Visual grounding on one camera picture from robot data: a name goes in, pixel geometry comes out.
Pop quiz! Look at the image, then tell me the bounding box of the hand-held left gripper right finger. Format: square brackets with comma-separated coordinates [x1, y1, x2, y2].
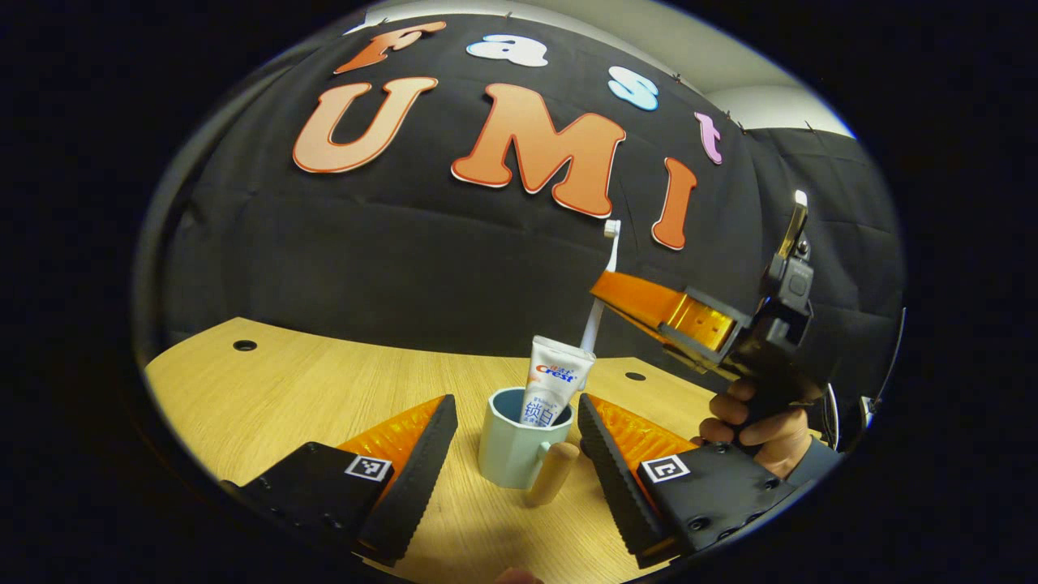
[577, 393, 800, 569]

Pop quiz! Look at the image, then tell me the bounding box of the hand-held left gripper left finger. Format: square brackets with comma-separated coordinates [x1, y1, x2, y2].
[221, 394, 459, 567]

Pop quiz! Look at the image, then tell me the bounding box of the white toothbrush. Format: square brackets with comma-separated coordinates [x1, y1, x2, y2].
[579, 219, 623, 354]

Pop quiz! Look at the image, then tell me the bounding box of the light blue cup wooden handle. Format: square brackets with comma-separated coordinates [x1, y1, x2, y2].
[478, 386, 581, 508]

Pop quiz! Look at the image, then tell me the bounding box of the white toothpaste tube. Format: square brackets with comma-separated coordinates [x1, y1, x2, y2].
[519, 335, 597, 428]

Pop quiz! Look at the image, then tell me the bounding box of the wooden desktop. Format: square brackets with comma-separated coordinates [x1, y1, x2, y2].
[144, 317, 820, 584]

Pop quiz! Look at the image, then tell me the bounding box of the black backdrop cloth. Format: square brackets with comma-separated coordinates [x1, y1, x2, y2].
[134, 12, 905, 406]

